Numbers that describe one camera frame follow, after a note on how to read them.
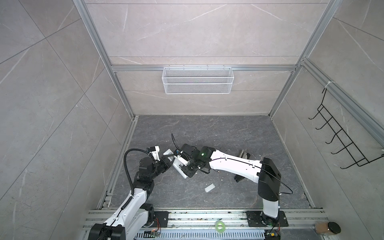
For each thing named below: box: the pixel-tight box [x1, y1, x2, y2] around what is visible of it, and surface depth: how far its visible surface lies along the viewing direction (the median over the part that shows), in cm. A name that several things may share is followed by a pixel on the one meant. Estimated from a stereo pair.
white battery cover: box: [204, 183, 216, 193], surface depth 85 cm
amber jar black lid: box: [315, 221, 342, 236], surface depth 65 cm
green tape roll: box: [215, 220, 226, 233], surface depth 73 cm
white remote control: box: [163, 148, 189, 179], surface depth 79 cm
